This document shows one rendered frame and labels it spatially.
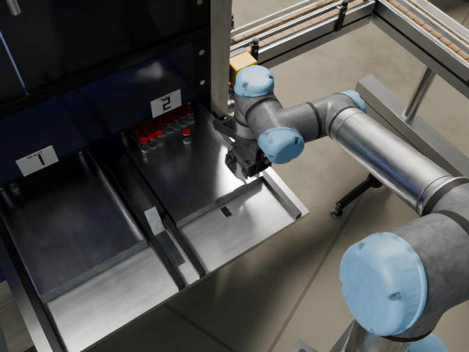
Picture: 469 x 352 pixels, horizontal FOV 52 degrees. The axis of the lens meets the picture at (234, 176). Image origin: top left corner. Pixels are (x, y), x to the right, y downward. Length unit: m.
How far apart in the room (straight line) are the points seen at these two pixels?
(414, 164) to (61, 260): 0.81
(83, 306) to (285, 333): 1.07
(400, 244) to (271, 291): 1.51
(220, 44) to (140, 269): 0.58
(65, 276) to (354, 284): 0.74
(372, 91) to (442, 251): 1.48
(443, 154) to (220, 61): 1.00
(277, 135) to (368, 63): 2.20
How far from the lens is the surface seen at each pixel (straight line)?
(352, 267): 0.63
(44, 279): 1.20
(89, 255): 1.19
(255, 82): 0.92
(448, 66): 1.72
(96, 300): 1.15
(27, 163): 1.19
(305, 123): 0.90
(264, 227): 1.20
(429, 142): 1.95
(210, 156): 1.31
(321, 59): 2.98
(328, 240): 2.22
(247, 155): 1.07
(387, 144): 0.81
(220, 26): 1.19
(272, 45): 1.56
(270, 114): 0.89
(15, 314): 1.75
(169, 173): 1.28
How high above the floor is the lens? 1.93
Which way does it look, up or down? 55 degrees down
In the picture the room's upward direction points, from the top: 4 degrees clockwise
